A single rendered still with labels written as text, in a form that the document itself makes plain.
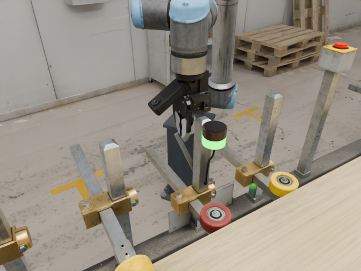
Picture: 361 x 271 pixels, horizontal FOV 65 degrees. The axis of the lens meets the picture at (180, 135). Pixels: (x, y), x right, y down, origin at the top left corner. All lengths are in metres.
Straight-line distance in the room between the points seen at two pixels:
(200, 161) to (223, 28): 0.78
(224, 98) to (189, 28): 0.94
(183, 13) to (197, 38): 0.06
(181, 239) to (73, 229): 1.14
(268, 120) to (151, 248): 0.53
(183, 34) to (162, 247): 0.63
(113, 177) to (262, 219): 0.39
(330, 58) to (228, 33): 0.54
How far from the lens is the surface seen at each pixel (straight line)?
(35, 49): 3.29
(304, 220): 0.81
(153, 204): 2.03
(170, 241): 0.96
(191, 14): 0.66
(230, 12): 1.37
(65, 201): 2.19
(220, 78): 1.52
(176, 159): 1.82
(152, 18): 0.82
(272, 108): 0.87
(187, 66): 0.69
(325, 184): 0.93
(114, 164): 0.64
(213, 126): 0.69
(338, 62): 1.01
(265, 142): 0.93
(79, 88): 3.52
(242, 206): 1.07
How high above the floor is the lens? 1.47
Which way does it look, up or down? 33 degrees down
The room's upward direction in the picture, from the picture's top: straight up
